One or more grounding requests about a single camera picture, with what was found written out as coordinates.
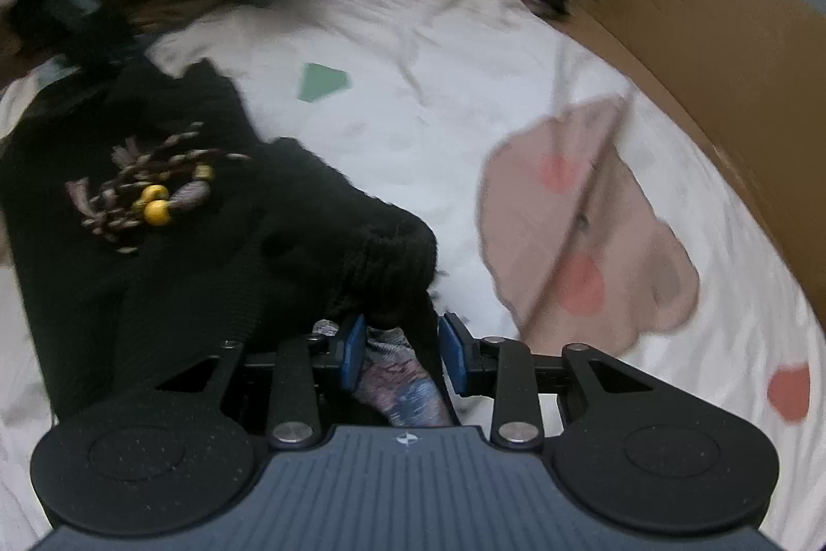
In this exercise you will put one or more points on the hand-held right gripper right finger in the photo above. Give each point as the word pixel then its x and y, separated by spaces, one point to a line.
pixel 453 360

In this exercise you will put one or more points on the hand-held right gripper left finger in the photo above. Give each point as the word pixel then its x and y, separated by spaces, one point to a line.
pixel 355 354

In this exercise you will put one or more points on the black shorts with bear-print panels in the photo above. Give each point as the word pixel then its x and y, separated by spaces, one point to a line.
pixel 193 280

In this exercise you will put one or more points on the cream bear-print blanket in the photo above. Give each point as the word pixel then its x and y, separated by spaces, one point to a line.
pixel 419 105

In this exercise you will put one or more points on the flattened cardboard sheet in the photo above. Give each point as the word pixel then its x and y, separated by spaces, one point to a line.
pixel 697 21

